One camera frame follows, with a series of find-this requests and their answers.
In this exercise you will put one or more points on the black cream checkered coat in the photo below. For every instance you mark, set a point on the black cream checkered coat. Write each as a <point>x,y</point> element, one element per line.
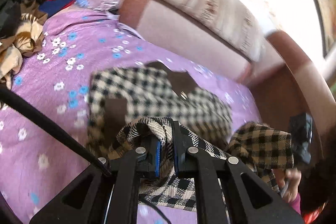
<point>157,98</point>

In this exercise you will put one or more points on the striped floral pillow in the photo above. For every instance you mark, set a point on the striped floral pillow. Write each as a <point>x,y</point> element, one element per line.
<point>210,1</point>

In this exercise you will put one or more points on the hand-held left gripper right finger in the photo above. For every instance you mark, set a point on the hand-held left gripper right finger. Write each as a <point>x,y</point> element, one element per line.
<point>181,153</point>

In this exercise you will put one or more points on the blue red cloth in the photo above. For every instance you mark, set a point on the blue red cloth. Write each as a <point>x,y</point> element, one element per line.
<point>56,3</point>

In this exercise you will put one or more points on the person's right hand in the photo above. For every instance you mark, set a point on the person's right hand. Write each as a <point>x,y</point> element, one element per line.
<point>290,184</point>

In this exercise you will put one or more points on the brown white patterned cloth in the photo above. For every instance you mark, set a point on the brown white patterned cloth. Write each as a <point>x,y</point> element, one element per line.
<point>18,40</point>

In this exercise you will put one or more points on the purple floral bedsheet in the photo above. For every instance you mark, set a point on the purple floral bedsheet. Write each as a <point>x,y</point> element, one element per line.
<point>52,98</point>

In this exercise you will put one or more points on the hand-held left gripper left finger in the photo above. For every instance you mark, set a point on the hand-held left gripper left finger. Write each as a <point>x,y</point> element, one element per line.
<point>151,161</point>

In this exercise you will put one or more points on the person's right forearm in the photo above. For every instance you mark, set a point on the person's right forearm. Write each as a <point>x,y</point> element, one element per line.
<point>312,187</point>

